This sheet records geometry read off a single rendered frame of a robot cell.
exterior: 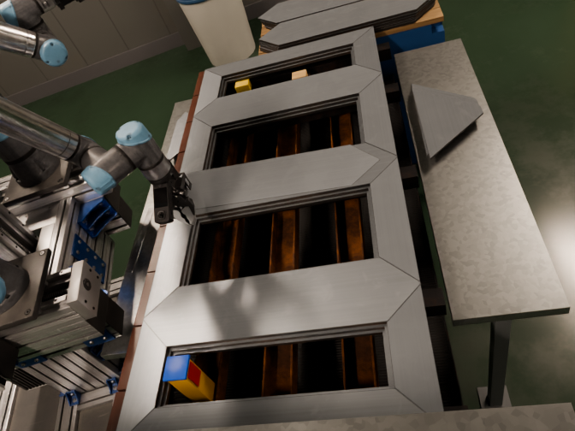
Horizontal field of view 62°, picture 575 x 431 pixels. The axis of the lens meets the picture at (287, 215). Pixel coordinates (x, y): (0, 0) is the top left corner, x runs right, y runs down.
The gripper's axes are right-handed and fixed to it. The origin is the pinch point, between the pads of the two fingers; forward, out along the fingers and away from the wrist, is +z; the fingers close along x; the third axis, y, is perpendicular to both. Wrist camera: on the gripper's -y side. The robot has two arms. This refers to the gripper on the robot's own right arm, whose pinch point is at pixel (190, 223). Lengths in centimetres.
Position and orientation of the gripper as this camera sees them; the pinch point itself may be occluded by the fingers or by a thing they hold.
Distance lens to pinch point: 143.9
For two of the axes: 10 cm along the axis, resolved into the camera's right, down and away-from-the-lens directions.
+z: 2.9, 6.2, 7.3
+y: 0.1, -7.6, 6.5
